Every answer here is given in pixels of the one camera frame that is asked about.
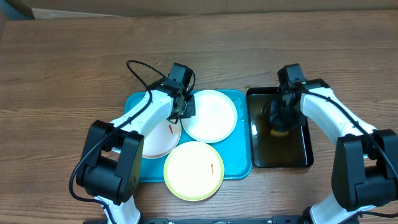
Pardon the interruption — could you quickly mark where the yellow green sponge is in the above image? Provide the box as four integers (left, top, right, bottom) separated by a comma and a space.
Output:
269, 129, 289, 138

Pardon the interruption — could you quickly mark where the white plate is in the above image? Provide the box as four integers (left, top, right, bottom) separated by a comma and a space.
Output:
142, 120, 182, 159
182, 90, 238, 143

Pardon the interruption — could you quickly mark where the yellow green plate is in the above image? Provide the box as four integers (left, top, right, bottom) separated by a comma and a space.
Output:
164, 141, 224, 202

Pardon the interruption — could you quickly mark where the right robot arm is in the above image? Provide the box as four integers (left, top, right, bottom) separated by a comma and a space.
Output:
263, 63, 397, 224

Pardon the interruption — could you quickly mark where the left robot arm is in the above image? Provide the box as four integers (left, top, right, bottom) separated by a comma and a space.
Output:
68, 63, 196, 223

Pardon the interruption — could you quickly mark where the black water tray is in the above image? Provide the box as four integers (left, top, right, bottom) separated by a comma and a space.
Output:
246, 87, 314, 168

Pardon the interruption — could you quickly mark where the blue plastic tray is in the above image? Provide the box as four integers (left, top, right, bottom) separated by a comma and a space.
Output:
139, 90, 252, 182

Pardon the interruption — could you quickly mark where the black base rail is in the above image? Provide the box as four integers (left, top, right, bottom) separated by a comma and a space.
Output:
82, 214, 312, 224

